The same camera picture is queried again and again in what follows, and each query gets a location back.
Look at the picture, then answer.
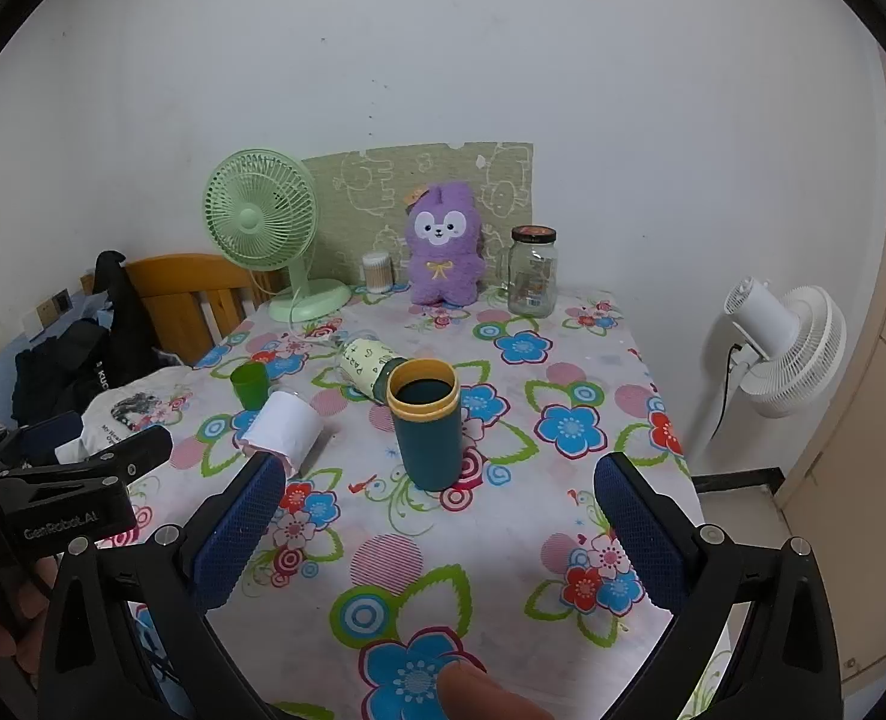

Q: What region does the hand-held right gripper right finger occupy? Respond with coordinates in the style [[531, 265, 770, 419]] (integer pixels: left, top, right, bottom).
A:
[[593, 452, 843, 720]]

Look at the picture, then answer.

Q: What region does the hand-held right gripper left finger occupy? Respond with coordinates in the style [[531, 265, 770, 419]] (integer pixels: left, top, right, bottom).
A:
[[34, 451, 287, 720]]

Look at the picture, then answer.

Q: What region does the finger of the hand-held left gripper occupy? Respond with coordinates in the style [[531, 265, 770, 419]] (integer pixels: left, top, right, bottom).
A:
[[0, 424, 175, 494]]

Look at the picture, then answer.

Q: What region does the teal cup with yellow rim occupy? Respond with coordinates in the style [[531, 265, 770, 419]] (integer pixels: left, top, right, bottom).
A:
[[386, 358, 461, 491]]

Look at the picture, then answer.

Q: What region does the small green cup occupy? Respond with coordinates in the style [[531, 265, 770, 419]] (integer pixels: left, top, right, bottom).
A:
[[230, 362, 272, 411]]

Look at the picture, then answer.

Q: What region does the person's right hand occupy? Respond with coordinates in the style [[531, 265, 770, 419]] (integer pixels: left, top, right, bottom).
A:
[[438, 660, 558, 720]]

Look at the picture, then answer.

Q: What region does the white printed shirt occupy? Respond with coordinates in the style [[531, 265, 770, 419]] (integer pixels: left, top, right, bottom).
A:
[[55, 382, 198, 466]]

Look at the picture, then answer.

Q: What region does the black clothes pile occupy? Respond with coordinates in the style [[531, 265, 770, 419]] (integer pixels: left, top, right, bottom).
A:
[[11, 250, 165, 430]]

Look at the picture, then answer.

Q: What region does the white toilet paper roll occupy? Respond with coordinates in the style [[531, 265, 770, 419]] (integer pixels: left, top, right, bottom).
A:
[[238, 390, 326, 478]]

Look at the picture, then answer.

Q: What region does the wooden chair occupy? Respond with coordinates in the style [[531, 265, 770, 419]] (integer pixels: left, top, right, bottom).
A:
[[80, 253, 288, 370]]

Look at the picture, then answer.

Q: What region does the white standing fan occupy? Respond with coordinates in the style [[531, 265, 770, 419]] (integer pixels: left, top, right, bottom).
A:
[[684, 275, 848, 475]]

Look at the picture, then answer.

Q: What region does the green desk fan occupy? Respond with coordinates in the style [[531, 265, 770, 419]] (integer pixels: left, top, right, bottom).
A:
[[203, 149, 353, 323]]

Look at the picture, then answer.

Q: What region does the beige wooden door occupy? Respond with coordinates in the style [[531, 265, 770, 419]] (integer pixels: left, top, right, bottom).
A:
[[776, 52, 886, 695]]

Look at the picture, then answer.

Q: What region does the glass jar with dark lid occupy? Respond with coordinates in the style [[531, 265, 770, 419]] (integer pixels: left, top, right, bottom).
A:
[[503, 225, 561, 317]]

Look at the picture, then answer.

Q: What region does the cotton swab container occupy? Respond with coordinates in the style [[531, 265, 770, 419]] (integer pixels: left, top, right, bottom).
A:
[[361, 250, 396, 294]]

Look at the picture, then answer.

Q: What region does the purple plush toy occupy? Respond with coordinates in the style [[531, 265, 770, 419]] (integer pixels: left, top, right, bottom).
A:
[[404, 180, 487, 309]]

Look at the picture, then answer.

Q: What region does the black fan cable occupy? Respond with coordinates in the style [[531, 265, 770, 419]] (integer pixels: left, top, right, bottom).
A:
[[711, 341, 741, 437]]

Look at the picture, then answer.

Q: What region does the green printed wall sheet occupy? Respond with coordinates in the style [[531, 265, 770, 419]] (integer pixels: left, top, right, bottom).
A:
[[300, 140, 536, 295]]

